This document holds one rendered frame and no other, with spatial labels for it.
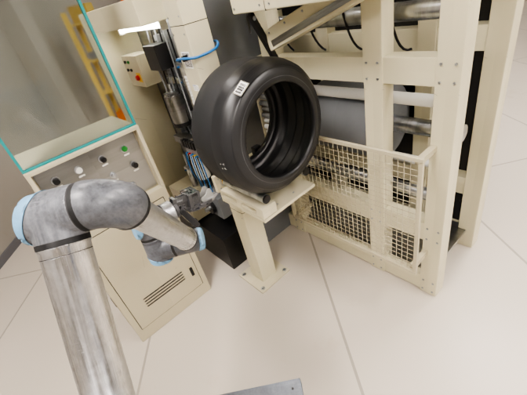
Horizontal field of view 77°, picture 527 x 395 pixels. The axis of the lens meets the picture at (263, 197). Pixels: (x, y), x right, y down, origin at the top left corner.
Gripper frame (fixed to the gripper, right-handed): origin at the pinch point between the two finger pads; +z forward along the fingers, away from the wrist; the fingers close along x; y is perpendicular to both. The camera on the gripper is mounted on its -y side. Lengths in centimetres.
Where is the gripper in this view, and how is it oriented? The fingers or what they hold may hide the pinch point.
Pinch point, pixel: (215, 195)
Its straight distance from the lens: 145.7
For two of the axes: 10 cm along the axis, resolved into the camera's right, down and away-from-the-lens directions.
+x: -6.6, -3.0, 6.9
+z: 7.4, -4.0, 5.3
